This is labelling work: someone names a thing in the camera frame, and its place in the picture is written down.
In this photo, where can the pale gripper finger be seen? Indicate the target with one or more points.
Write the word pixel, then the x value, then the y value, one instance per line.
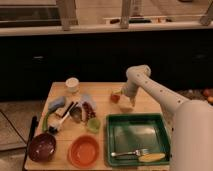
pixel 117 91
pixel 133 101

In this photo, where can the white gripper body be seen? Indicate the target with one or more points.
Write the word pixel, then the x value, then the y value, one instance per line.
pixel 129 89

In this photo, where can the red apple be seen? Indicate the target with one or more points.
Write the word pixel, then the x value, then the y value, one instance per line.
pixel 115 98

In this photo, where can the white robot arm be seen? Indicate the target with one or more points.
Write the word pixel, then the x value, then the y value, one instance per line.
pixel 192 135

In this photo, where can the green plastic tray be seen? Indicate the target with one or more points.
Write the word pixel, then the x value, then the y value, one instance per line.
pixel 130 132

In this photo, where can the pale blue cloth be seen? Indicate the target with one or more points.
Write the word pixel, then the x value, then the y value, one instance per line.
pixel 88 98

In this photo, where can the dark red grapes toy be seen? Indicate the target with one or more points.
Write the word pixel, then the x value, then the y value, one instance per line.
pixel 88 110

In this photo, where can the small green cup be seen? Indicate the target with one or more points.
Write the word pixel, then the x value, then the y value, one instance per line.
pixel 93 125

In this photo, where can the white cup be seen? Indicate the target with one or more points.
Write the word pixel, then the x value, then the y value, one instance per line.
pixel 72 84

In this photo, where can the metal measuring cup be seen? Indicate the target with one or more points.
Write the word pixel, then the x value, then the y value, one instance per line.
pixel 76 114

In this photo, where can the silver fork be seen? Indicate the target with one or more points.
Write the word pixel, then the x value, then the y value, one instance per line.
pixel 137 152

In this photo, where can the orange plastic bowl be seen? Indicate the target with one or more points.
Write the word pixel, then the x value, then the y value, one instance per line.
pixel 83 152

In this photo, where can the green vegetable toy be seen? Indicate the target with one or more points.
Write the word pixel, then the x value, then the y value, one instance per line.
pixel 45 122

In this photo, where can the dark purple bowl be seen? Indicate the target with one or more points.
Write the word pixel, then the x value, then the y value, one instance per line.
pixel 42 148

